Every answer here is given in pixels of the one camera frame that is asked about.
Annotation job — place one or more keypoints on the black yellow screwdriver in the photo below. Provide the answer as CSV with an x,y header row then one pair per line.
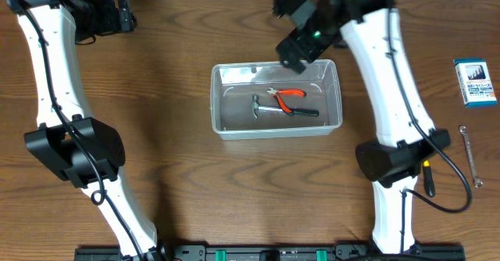
x,y
428,180

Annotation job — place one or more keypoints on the red-handled pliers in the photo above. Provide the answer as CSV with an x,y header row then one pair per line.
x,y
278,93

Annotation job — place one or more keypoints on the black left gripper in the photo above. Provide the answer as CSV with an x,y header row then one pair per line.
x,y
125,15

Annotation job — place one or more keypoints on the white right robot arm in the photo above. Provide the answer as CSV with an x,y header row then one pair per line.
x,y
405,134

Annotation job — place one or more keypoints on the blue white screwdriver box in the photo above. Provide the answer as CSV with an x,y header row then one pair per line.
x,y
475,83

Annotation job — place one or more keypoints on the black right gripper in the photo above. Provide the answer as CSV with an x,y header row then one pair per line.
x,y
298,41

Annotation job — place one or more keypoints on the silver combination wrench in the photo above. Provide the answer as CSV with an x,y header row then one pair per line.
x,y
477,182

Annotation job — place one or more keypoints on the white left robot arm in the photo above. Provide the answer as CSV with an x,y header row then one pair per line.
x,y
68,140

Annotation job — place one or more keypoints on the clear plastic container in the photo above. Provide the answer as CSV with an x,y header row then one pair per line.
x,y
267,100

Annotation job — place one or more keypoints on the small black-handled hammer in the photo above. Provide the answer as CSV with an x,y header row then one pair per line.
x,y
255,107

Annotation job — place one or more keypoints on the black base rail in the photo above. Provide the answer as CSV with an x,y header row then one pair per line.
x,y
340,251

